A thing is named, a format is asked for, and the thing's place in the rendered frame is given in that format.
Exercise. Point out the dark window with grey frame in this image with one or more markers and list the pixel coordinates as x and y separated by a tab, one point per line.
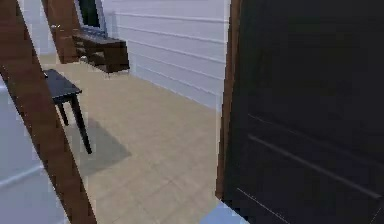
90	15

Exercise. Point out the dark brown wooden desk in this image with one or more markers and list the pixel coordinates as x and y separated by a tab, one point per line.
106	51

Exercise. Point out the brown wooden door frame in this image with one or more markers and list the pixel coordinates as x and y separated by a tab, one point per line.
36	110

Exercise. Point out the brown wooden room door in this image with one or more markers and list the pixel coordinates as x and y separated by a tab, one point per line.
63	33

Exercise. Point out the black side table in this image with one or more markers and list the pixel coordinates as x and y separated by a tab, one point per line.
61	87

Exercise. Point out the black room door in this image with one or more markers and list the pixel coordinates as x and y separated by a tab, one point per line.
306	100

